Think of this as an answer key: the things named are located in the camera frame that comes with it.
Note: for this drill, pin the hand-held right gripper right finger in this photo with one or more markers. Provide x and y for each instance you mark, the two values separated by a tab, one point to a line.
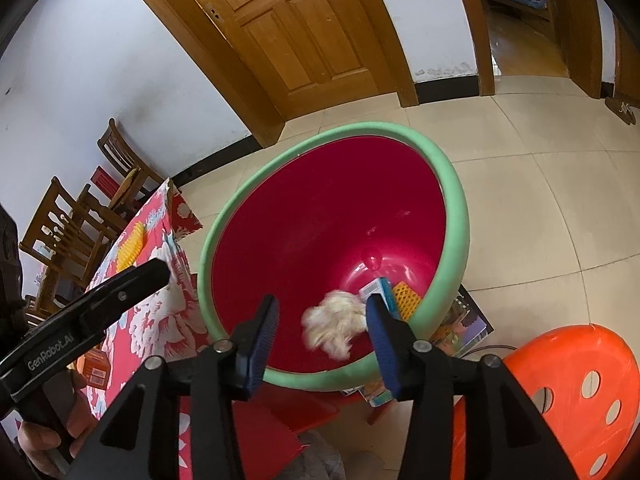
382	340

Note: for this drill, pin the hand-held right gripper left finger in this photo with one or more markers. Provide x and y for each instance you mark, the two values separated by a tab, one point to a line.
260	345

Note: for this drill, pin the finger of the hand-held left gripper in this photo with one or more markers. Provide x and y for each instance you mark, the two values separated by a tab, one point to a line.
9	270
125	290

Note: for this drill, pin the white tissue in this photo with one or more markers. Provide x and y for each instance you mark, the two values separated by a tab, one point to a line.
330	320

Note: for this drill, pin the red bin with green rim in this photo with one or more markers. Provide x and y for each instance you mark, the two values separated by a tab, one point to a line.
325	220

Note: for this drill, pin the person's left hand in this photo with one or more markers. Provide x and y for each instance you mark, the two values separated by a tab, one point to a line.
82	415

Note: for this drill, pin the red floral tablecloth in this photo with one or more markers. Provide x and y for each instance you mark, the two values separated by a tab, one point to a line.
150	320

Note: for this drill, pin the yellow waffle-patterned wrapper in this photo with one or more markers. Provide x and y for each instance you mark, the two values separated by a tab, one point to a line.
407	301

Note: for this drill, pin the blue and white small box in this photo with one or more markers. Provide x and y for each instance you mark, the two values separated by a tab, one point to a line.
386	287

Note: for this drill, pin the blue printed carton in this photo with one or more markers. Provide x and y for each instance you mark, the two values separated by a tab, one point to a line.
377	394

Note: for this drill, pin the wooden slat-back chair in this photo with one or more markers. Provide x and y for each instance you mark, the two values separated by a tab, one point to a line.
60	230

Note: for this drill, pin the orange snack packet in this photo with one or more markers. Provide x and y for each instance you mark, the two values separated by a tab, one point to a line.
96	367

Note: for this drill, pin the red plastic stool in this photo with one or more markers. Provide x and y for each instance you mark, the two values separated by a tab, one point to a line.
285	412

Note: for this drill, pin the dark colourful book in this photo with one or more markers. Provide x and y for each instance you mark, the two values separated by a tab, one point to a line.
467	322

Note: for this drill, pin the grey cloth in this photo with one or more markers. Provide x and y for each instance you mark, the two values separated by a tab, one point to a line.
320	455

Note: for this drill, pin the wooden chair with yellow cushion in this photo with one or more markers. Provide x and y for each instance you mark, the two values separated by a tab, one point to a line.
122	160

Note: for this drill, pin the orange plastic stool with holes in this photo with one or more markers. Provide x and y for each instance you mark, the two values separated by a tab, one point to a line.
560	385

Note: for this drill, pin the wooden panel door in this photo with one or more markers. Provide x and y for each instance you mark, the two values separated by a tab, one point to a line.
295	25

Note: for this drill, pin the wooden door frame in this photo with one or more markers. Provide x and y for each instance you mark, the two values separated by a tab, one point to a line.
165	15

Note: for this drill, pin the wooden doorway frame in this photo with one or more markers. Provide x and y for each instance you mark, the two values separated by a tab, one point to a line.
472	25

